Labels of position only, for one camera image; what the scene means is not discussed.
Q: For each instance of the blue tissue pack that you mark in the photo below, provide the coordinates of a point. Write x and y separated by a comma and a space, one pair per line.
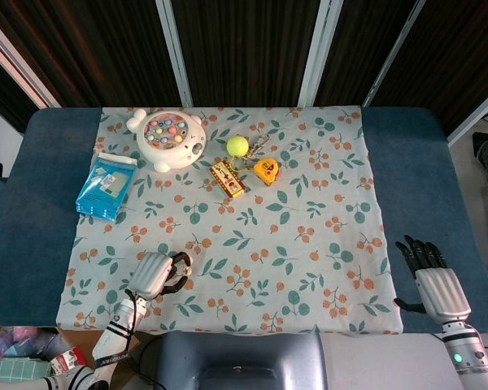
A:
105, 187

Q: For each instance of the white seal fishing toy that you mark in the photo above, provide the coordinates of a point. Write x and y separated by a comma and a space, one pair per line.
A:
171, 142

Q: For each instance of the white partition frame post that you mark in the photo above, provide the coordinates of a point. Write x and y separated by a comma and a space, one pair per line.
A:
476, 115
319, 53
392, 53
32, 87
175, 53

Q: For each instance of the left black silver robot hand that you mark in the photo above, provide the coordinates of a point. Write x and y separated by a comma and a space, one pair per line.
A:
148, 276

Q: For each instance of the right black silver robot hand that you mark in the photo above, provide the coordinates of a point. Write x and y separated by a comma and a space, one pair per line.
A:
443, 296

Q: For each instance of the small red white carton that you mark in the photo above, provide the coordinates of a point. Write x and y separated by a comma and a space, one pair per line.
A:
63, 361

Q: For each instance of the brown cardboard box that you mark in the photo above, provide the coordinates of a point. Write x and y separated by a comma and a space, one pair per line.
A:
81, 339

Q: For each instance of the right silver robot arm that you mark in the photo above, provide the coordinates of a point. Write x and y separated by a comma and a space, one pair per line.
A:
463, 357

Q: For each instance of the yellow red card box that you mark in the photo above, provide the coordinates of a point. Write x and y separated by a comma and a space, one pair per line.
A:
227, 180

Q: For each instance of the floral fruit print tablecloth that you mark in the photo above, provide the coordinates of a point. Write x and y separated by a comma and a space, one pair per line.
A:
268, 243

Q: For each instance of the yellow tape measure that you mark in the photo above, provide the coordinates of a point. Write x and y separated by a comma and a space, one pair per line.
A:
266, 168

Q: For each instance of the dark ribbed partition panel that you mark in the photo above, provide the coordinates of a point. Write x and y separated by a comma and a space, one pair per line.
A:
459, 53
105, 53
248, 48
362, 44

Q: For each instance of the grey robot chest housing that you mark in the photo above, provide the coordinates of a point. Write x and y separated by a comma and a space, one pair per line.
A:
236, 357

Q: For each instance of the yellow tennis ball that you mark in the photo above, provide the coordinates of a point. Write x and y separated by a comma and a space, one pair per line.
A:
238, 146

